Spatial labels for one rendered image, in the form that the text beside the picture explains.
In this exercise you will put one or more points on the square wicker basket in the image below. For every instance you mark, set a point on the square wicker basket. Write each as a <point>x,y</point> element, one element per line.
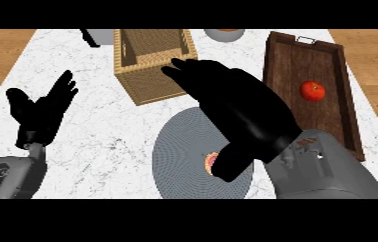
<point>152,64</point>

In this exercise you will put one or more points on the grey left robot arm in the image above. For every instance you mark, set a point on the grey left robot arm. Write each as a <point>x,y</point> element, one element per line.
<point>22,176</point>

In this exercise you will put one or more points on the dark wooden tray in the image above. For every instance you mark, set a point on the dark wooden tray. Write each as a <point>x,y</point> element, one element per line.
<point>314,86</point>

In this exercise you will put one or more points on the round grey placemat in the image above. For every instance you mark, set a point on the round grey placemat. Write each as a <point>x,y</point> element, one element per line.
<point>184,152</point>

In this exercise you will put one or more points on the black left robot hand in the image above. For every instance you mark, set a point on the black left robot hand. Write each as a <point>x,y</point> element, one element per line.
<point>42,111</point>

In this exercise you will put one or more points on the red tomato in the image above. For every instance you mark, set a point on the red tomato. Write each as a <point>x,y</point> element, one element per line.
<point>311,91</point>

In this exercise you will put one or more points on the pink frosted cupcake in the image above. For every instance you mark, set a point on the pink frosted cupcake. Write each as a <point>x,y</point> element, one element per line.
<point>211,162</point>

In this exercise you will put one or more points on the grey round bowl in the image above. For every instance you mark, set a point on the grey round bowl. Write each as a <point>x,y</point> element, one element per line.
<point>224,34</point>

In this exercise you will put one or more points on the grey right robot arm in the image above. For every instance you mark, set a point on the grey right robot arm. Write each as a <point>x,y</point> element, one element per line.
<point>321,167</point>

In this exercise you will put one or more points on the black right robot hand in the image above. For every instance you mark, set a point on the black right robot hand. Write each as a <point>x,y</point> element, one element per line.
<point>236,106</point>

